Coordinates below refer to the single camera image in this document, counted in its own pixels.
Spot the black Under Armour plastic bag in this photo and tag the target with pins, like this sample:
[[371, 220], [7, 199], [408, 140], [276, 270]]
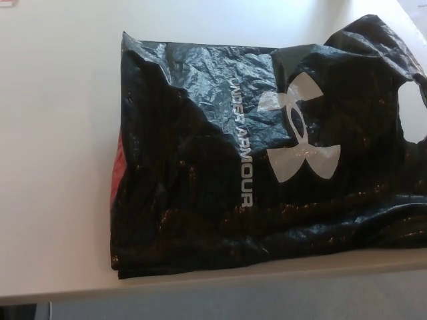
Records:
[[207, 186]]

